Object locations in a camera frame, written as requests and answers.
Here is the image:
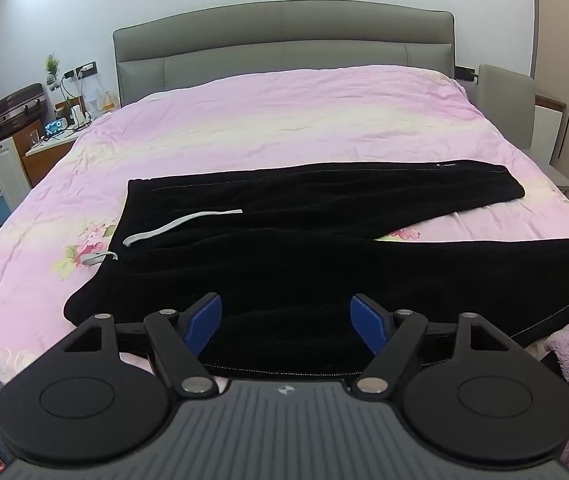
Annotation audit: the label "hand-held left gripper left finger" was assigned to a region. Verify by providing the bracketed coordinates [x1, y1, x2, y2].
[62, 292, 222, 400]

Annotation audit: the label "pink floral duvet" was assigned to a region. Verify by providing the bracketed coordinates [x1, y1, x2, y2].
[0, 64, 569, 396]

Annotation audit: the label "clear plastic bottle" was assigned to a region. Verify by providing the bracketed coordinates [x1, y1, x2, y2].
[82, 77, 108, 117]

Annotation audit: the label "black pants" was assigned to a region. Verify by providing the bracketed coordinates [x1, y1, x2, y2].
[63, 159, 569, 378]

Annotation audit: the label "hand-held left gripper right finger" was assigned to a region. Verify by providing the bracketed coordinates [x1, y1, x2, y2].
[350, 294, 510, 398]

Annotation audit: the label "wooden nightstand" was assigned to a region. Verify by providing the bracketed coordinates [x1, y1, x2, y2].
[22, 125, 92, 189]

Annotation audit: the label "grey upholstered headboard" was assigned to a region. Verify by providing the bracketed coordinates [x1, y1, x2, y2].
[113, 0, 457, 108]

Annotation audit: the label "dark brown suitcase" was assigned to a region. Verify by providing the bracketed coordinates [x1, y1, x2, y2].
[0, 83, 48, 147]

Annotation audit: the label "small green potted plant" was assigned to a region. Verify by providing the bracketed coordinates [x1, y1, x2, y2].
[44, 54, 63, 91]

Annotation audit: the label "black wall outlet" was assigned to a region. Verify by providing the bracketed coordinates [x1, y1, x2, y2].
[63, 61, 98, 81]

